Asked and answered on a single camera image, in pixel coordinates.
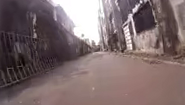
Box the white gate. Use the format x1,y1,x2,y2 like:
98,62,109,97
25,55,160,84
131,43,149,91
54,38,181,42
120,15,139,53

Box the tall weathered building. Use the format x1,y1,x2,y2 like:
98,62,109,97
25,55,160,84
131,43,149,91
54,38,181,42
94,0,161,56

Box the reddish brown dirt road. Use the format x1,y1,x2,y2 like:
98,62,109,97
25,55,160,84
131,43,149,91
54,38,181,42
0,41,185,105

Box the long dark stained wall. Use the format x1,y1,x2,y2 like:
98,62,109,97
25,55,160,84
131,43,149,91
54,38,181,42
0,0,98,97

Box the metal railing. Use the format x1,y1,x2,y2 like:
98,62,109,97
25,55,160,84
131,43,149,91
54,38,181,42
0,23,64,90

